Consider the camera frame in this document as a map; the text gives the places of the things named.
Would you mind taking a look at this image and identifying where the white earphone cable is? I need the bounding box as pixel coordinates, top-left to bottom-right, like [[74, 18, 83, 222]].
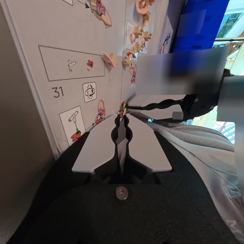
[[168, 138, 240, 191]]

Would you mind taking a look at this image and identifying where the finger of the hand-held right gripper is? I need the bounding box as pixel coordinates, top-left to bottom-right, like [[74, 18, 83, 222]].
[[130, 104, 184, 120], [128, 94, 187, 107]]

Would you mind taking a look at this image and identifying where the open building instruction booklet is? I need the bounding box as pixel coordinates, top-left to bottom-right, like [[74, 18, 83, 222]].
[[1, 0, 174, 160]]

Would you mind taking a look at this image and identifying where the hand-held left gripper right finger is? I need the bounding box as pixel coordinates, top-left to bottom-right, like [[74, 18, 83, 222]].
[[124, 113, 172, 173]]

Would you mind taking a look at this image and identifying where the blue plastic bin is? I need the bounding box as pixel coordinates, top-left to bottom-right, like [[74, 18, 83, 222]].
[[170, 0, 231, 54]]

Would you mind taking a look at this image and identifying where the partly built brick flower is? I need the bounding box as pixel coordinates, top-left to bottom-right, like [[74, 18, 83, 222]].
[[135, 0, 155, 26]]

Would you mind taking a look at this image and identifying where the gold ring with peach petal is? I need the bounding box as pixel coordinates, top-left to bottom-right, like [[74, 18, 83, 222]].
[[118, 100, 128, 122]]

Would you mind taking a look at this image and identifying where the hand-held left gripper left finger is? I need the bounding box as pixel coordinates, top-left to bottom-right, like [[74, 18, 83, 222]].
[[72, 113, 121, 175]]

